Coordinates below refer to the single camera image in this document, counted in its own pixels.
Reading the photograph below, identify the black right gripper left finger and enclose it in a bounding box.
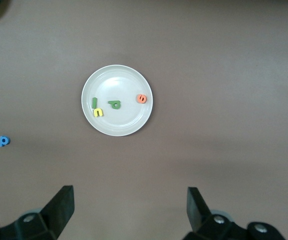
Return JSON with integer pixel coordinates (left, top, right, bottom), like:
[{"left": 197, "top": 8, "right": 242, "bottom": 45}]
[{"left": 0, "top": 185, "right": 75, "bottom": 240}]

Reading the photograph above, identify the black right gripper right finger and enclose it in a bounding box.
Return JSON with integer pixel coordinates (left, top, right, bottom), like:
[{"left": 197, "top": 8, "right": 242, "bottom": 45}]
[{"left": 185, "top": 187, "right": 248, "bottom": 240}]

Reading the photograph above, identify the beige round plate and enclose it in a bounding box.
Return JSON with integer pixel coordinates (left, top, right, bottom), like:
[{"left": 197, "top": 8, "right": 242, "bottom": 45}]
[{"left": 81, "top": 64, "right": 154, "bottom": 137}]

